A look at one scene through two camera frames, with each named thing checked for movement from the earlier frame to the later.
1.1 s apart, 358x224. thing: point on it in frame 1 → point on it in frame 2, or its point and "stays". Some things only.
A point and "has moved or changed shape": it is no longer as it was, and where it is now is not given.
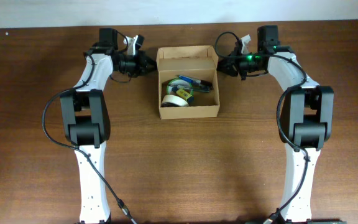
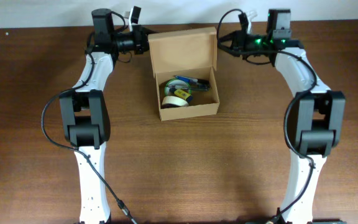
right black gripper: (233, 65) → (238, 41)
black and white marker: (201, 82) stays
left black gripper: (141, 64) → (140, 40)
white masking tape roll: (174, 101) stays
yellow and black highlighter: (186, 95) stays
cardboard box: (199, 61) has moved or changed shape
